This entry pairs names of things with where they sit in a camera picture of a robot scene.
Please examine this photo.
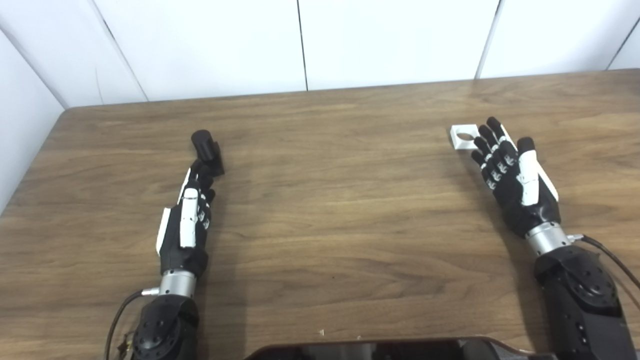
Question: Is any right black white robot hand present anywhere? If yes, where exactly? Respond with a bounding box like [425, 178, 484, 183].
[470, 116, 562, 239]

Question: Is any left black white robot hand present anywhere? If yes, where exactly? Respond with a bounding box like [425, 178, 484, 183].
[156, 159, 217, 278]

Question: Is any white square piece with hole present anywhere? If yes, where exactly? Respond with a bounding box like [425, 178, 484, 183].
[450, 123, 481, 151]

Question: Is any black peg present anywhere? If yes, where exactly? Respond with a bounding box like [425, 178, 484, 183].
[191, 129, 225, 177]

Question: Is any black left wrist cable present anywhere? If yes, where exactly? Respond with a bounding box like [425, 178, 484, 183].
[105, 287, 161, 360]

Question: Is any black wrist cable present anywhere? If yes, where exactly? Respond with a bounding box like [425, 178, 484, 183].
[567, 234, 640, 291]
[105, 287, 161, 360]

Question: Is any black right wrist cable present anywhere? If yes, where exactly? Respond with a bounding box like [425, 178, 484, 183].
[567, 234, 640, 291]

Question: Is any thin yellow-tipped wire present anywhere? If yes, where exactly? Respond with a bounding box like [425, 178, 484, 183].
[119, 331, 137, 357]

